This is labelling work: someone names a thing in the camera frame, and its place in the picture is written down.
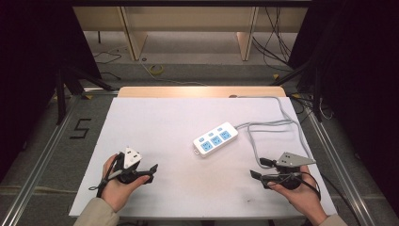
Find grey power strip cable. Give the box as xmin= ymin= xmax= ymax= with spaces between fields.
xmin=233 ymin=95 xmax=314 ymax=170

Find white floor cable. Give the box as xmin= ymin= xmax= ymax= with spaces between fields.
xmin=137 ymin=56 xmax=209 ymax=88

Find white power strip blue sockets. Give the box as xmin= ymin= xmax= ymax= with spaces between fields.
xmin=192 ymin=121 xmax=239 ymax=158

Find black metal stand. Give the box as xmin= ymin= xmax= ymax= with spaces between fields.
xmin=269 ymin=59 xmax=325 ymax=123
xmin=54 ymin=64 xmax=115 ymax=126

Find dark curtain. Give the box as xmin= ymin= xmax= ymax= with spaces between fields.
xmin=0 ymin=0 xmax=104 ymax=184
xmin=286 ymin=0 xmax=399 ymax=209

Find white table cover sheet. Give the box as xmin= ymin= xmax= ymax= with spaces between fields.
xmin=68 ymin=96 xmax=338 ymax=220

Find black floor cables bundle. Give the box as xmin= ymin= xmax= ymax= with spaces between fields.
xmin=251 ymin=6 xmax=299 ymax=73

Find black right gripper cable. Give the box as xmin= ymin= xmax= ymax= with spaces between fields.
xmin=283 ymin=170 xmax=362 ymax=226

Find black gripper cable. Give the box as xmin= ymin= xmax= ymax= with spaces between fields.
xmin=283 ymin=170 xmax=362 ymax=226
xmin=88 ymin=153 xmax=125 ymax=199

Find thin black floor cable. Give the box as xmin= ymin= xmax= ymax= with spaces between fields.
xmin=92 ymin=50 xmax=123 ymax=81

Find person's right hand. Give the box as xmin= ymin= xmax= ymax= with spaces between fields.
xmin=267 ymin=165 xmax=329 ymax=225

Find yellow tape roll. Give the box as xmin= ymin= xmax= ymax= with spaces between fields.
xmin=149 ymin=64 xmax=165 ymax=76

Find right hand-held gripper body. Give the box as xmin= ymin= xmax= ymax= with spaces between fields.
xmin=275 ymin=152 xmax=316 ymax=191

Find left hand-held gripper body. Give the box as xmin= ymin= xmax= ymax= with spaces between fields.
xmin=116 ymin=147 xmax=142 ymax=185

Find person's left hand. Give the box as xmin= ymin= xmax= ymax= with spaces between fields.
xmin=101 ymin=153 xmax=151 ymax=213

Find light wooden shelf unit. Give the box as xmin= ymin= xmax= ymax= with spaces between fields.
xmin=72 ymin=6 xmax=309 ymax=62

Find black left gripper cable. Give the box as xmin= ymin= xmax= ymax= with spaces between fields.
xmin=88 ymin=153 xmax=125 ymax=199

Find aluminium floor rail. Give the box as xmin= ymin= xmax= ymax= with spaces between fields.
xmin=308 ymin=114 xmax=378 ymax=226
xmin=0 ymin=93 xmax=83 ymax=226

